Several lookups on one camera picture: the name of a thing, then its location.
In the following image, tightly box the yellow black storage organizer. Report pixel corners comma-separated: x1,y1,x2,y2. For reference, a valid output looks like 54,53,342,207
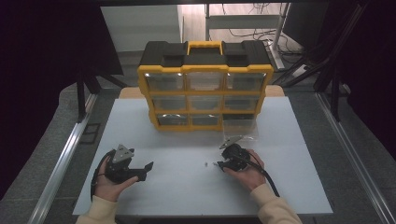
136,40,275,133

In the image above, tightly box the aluminium rail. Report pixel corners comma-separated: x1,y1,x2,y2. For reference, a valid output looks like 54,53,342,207
315,91,396,224
27,92,98,224

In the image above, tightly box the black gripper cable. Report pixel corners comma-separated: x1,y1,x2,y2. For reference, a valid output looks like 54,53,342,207
90,149,114,202
235,153,281,198

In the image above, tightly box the black metal stand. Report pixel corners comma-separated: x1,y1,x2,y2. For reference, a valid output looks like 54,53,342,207
278,3,370,123
75,66,129,124

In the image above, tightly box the set of clear organizer drawers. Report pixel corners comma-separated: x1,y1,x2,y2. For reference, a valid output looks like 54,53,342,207
144,72,268,127

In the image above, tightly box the tangle of floor cables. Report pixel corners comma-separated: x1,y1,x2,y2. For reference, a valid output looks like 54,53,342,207
221,3,314,64

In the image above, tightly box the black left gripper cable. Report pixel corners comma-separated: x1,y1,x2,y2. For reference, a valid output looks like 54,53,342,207
90,149,114,202

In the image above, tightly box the white cabinet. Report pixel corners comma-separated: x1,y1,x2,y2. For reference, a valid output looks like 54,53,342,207
100,4,184,53

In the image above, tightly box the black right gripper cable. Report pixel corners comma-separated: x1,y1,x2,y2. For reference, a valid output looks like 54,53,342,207
235,153,281,198

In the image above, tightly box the white metal table frame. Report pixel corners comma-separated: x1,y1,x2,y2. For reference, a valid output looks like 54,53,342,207
205,3,291,71

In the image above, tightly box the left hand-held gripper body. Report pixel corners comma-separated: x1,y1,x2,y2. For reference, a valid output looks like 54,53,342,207
105,143,138,184

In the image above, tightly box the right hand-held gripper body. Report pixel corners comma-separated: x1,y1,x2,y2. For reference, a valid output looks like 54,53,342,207
219,134,252,173

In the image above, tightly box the black floor grate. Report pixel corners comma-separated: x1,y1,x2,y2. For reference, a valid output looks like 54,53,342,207
79,122,102,146

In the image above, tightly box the person's right hand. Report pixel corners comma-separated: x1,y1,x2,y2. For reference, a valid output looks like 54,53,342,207
225,148,266,192

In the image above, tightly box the person's left hand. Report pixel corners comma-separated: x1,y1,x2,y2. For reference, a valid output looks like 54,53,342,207
93,157,140,203

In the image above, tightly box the pulled clear plastic drawer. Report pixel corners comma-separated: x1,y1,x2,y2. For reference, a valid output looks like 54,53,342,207
221,119,260,142

